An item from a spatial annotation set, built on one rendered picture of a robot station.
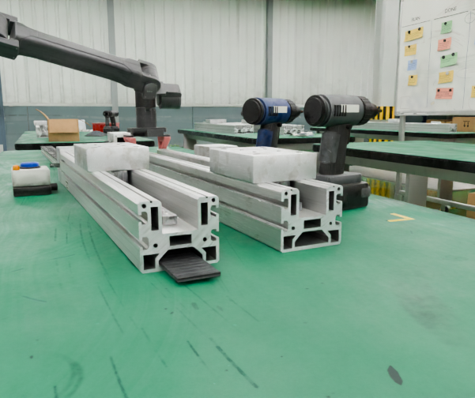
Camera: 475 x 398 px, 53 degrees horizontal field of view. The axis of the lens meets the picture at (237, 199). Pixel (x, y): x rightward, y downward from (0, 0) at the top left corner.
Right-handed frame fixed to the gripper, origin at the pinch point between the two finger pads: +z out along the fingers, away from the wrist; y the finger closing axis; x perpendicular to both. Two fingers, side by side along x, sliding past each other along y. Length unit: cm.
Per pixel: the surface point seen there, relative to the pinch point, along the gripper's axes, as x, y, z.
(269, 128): -41.4, 16.8, -9.6
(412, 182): 96, 204, 34
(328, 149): -62, 18, -6
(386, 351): -109, -11, 5
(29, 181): -18.8, -32.6, 1.8
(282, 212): -83, -4, 0
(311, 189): -79, 3, -2
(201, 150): -9.7, 13.0, -2.6
